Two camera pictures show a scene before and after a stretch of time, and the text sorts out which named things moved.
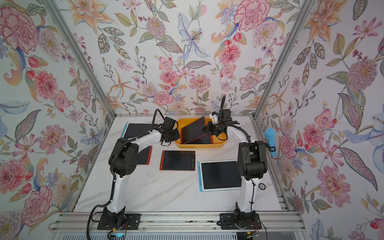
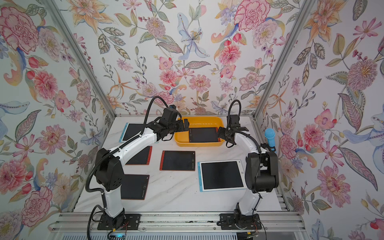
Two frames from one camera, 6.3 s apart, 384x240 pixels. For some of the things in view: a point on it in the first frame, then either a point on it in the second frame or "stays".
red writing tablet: (143, 157) stays
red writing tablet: (193, 133) → (134, 186)
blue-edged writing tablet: (218, 175) stays
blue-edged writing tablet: (132, 130) stays
